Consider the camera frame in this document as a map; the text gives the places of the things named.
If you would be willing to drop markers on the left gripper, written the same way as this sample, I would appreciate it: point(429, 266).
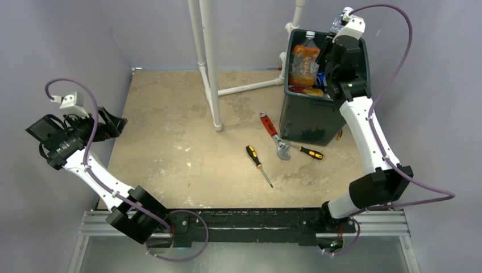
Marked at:
point(115, 124)

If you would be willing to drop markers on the orange label bottle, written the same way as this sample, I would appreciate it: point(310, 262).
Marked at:
point(303, 67)

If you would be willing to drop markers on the amber tea bottle red label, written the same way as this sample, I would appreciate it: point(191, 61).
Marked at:
point(314, 92)

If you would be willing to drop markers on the crushed clear bottle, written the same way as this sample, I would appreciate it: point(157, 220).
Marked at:
point(337, 24)

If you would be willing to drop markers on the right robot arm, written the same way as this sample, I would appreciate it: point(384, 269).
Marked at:
point(384, 179)

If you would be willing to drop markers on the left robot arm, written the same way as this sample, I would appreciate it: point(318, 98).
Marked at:
point(65, 144)

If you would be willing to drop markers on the dark green plastic bin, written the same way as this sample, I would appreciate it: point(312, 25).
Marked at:
point(313, 119)

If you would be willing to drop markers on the yellow black screwdriver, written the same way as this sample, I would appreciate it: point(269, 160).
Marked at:
point(312, 153)
point(254, 157)

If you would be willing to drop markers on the red adjustable wrench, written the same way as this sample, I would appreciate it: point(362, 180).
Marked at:
point(282, 147)

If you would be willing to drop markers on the pepsi bottle near base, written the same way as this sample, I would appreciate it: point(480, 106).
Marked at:
point(320, 80)

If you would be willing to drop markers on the white pvc pipe frame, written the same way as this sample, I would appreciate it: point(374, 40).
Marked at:
point(203, 35)

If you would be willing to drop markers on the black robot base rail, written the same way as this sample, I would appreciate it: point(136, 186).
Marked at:
point(303, 226)

